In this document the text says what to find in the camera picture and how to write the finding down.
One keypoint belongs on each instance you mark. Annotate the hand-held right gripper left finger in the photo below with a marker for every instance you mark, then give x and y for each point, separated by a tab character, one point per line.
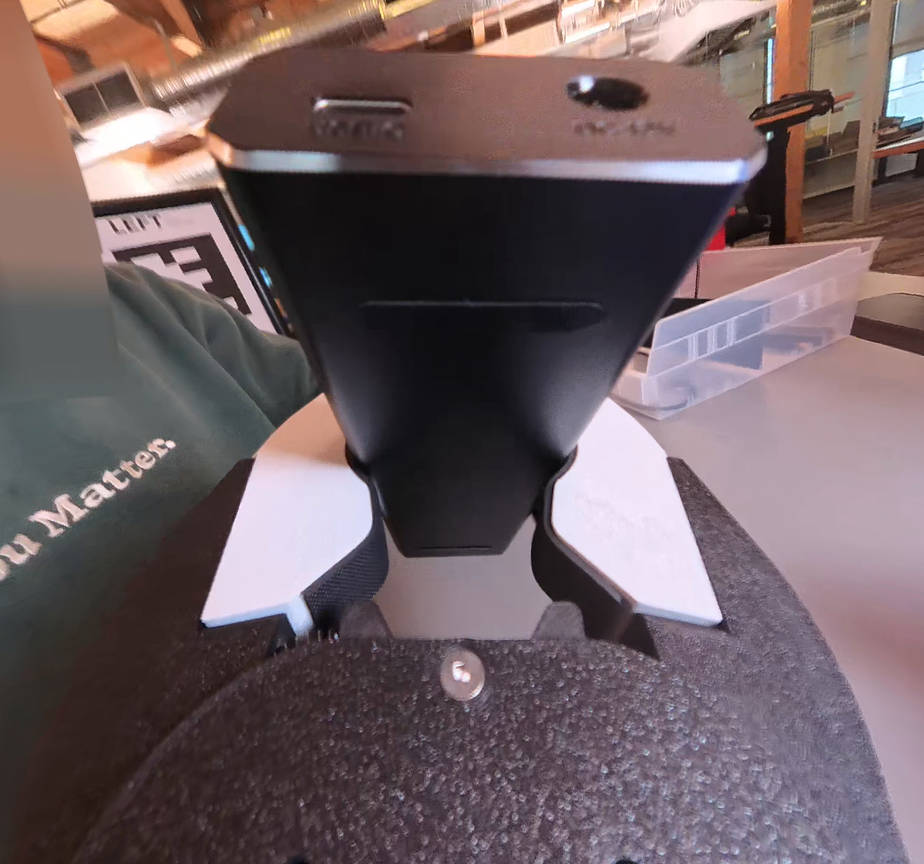
289	532

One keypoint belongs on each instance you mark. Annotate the silver ceiling ducts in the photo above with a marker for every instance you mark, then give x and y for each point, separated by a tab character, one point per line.
289	37

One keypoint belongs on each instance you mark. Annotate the wooden top standing desk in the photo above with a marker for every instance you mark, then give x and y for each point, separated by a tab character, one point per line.
801	104

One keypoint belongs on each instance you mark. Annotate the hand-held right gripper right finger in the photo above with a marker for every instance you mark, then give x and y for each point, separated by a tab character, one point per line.
635	532

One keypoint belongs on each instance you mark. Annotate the person's left forearm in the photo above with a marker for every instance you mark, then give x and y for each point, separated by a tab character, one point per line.
216	344

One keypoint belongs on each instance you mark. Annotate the clear plastic bin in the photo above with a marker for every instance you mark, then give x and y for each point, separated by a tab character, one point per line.
758	330

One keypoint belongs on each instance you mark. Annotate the black framed tag sign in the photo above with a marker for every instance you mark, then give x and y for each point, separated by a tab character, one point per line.
180	250

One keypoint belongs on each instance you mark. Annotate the black office chair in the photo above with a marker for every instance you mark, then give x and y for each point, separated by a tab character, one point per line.
765	178

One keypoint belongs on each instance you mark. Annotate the black multi-port usb hub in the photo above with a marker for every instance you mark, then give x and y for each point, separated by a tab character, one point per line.
469	265

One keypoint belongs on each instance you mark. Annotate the black flat box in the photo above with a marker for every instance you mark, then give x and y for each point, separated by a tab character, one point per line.
743	353

